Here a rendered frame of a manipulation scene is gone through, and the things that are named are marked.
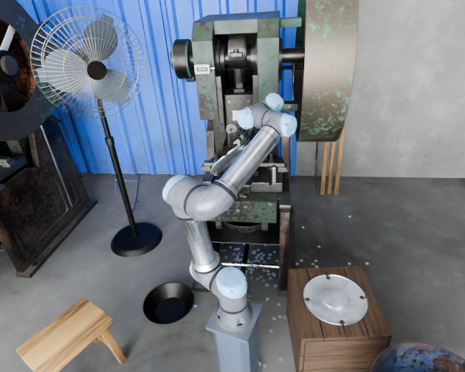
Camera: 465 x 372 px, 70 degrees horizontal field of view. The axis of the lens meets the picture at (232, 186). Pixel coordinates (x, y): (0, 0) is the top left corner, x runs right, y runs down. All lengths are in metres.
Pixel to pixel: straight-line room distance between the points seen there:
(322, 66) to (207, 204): 0.67
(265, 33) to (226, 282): 1.06
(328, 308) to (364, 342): 0.19
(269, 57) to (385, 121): 1.78
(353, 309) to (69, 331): 1.30
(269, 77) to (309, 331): 1.14
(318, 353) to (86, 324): 1.06
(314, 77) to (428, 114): 2.04
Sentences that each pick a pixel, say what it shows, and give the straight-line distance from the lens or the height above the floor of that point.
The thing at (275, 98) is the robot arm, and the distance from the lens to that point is 1.31.
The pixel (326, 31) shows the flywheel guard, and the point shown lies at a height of 1.48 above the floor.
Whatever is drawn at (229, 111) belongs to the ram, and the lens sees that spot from 1.73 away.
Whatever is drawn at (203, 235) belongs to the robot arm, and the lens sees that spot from 1.24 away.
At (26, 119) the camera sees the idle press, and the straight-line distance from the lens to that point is 2.39.
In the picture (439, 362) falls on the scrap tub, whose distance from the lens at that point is 1.58.
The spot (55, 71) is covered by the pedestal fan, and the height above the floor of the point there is 1.31.
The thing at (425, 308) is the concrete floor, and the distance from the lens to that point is 2.30.
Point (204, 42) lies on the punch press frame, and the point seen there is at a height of 1.42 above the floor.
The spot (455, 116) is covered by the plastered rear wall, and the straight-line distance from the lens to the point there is 3.36.
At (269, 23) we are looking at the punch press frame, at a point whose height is 1.48.
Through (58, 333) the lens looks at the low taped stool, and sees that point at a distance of 1.83.
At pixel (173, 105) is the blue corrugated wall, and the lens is 3.11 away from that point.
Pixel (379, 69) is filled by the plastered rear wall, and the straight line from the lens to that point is 3.02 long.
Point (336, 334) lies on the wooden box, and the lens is 1.60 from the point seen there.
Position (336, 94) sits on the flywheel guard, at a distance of 1.37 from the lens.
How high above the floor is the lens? 1.65
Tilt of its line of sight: 32 degrees down
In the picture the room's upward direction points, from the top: 4 degrees counter-clockwise
